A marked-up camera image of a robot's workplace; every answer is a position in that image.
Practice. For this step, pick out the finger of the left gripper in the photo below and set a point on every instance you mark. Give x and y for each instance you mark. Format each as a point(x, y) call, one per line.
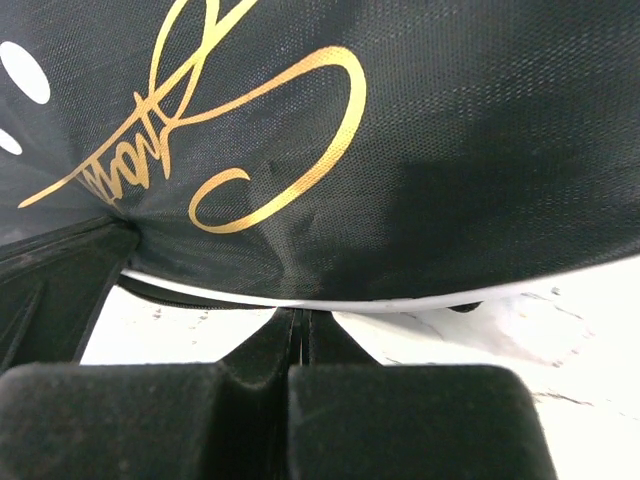
point(53, 288)

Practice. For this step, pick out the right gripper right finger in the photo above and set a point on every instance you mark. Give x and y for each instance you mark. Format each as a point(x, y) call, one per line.
point(350, 417)

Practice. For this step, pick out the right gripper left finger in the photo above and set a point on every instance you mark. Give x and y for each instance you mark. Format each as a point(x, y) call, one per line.
point(222, 420)

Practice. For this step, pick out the black sport racket bag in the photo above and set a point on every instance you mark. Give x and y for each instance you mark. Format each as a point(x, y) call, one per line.
point(329, 151)

